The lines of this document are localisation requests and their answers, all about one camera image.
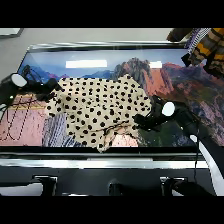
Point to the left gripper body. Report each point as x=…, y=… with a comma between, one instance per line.
x=51, y=86

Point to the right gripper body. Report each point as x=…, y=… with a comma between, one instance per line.
x=147, y=120

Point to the cream black-dotted garment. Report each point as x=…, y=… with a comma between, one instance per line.
x=100, y=106

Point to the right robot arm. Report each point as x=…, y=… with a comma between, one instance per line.
x=200, y=133

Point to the brown garment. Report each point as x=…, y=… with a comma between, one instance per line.
x=178, y=34

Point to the yellow black striped garment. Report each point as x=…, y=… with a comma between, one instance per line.
x=210, y=50

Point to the white blue striped garment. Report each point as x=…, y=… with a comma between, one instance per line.
x=196, y=37

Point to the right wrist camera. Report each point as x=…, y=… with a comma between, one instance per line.
x=157, y=102

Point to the silver frame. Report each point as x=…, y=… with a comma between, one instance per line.
x=100, y=164

